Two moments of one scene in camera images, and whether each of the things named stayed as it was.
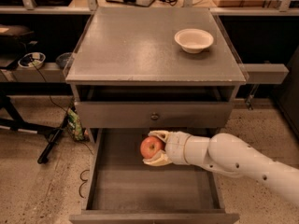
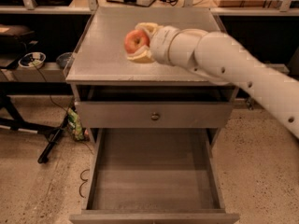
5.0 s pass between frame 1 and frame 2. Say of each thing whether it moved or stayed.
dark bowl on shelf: stayed
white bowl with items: stayed
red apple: moved
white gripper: moved
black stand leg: stayed
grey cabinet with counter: stayed
